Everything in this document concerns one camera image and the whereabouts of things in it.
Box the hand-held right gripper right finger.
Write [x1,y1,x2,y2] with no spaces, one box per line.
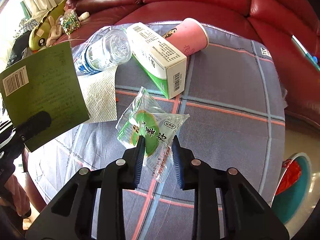
[171,135,290,240]

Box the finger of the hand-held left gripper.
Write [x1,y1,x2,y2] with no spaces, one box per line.
[11,111,52,143]

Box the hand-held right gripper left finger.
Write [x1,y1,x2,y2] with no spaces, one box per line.
[25,135,147,240]

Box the clear green snack packet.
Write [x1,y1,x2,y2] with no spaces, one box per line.
[116,86,190,183]

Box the olive green carton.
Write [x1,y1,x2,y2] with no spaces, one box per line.
[0,41,91,153]

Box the clear bottle with blue label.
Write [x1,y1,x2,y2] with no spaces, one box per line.
[74,29,132,76]

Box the white and green medicine box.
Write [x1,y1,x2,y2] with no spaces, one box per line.
[126,22,187,100]

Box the red snack wrapper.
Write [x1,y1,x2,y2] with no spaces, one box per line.
[275,159,302,196]

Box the pink paper cup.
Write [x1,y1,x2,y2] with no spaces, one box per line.
[161,17,209,57]

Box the teal trash bin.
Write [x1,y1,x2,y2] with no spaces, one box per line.
[271,152,312,225]

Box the person's left hand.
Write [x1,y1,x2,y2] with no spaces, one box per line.
[5,174,32,218]

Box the grey plaid cloth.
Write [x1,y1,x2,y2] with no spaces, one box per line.
[26,24,287,240]

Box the white paper towel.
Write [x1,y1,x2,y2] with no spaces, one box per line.
[77,66,118,123]

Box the green plush toy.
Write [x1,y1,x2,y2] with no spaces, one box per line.
[29,0,68,52]

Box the pink plush rabbit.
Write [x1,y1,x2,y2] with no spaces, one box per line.
[46,6,75,48]

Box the jar of colourful beads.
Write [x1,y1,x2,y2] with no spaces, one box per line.
[60,10,82,35]

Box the white curtain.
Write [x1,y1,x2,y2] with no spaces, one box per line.
[19,0,63,23]

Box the red leather sofa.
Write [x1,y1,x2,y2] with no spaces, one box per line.
[22,0,320,205]

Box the teal book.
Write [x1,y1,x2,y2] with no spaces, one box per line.
[291,34,320,72]

